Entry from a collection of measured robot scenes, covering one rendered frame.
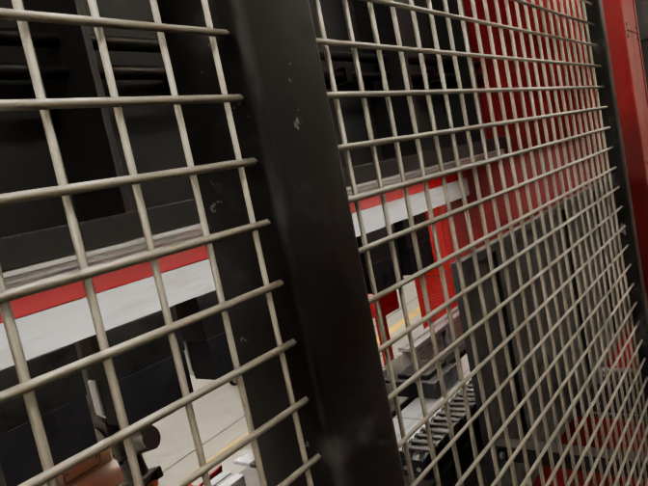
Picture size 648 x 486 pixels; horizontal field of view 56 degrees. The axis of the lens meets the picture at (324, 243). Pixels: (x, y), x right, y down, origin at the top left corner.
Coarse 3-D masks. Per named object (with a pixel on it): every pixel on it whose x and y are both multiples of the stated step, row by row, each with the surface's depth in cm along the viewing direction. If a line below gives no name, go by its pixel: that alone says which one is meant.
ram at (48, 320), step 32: (416, 192) 184; (448, 192) 202; (384, 224) 168; (192, 256) 113; (64, 288) 93; (96, 288) 97; (128, 288) 102; (192, 288) 113; (0, 320) 85; (32, 320) 89; (64, 320) 93; (128, 320) 101; (0, 352) 85; (32, 352) 88
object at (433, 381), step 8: (424, 360) 145; (408, 368) 141; (432, 368) 138; (448, 368) 139; (456, 368) 141; (400, 376) 139; (408, 376) 138; (424, 376) 135; (432, 376) 136; (448, 376) 138; (456, 376) 141; (400, 384) 138; (416, 384) 135; (424, 384) 134; (432, 384) 133; (448, 384) 138; (400, 392) 138; (408, 392) 137; (416, 392) 136; (424, 392) 134; (432, 392) 133; (440, 392) 134
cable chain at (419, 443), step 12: (468, 384) 124; (456, 396) 119; (468, 396) 119; (444, 408) 115; (456, 408) 114; (432, 420) 111; (444, 420) 110; (456, 420) 108; (420, 432) 107; (432, 432) 107; (444, 432) 105; (456, 432) 107; (468, 432) 110; (408, 444) 104; (420, 444) 103; (444, 444) 103; (456, 444) 107; (420, 456) 101; (444, 456) 103; (420, 468) 98; (432, 468) 99
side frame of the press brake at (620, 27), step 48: (480, 0) 199; (528, 0) 190; (576, 0) 183; (624, 0) 182; (528, 48) 193; (576, 48) 185; (624, 48) 178; (480, 96) 206; (528, 96) 197; (624, 96) 181; (624, 144) 183; (576, 192) 194; (432, 240) 228; (432, 288) 232
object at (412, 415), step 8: (464, 360) 154; (464, 368) 148; (464, 376) 143; (456, 384) 139; (448, 392) 135; (456, 392) 134; (416, 400) 135; (432, 400) 133; (440, 400) 132; (448, 400) 131; (408, 408) 132; (416, 408) 131; (432, 408) 129; (440, 408) 128; (408, 416) 128; (416, 416) 127; (432, 416) 125; (408, 424) 123; (416, 424) 123; (408, 432) 120; (416, 432) 119; (408, 440) 117; (400, 448) 114
